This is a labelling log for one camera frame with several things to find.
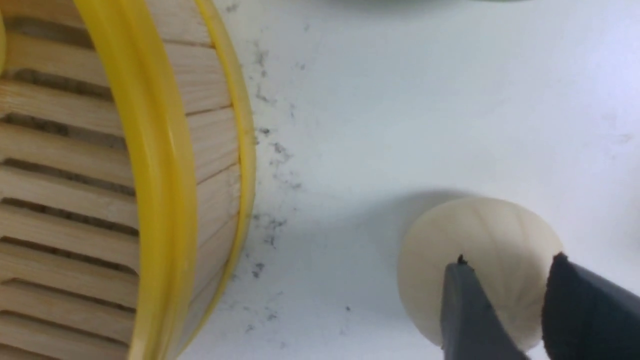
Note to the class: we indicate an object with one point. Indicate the bamboo steamer tray yellow rim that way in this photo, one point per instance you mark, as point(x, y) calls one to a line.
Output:
point(128, 170)

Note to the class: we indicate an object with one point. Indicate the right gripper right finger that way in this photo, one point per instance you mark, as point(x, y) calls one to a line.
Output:
point(587, 317)

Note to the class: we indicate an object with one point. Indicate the white bun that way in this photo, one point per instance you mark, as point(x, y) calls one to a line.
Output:
point(510, 248)

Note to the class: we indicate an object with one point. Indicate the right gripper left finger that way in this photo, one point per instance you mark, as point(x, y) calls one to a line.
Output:
point(469, 325)

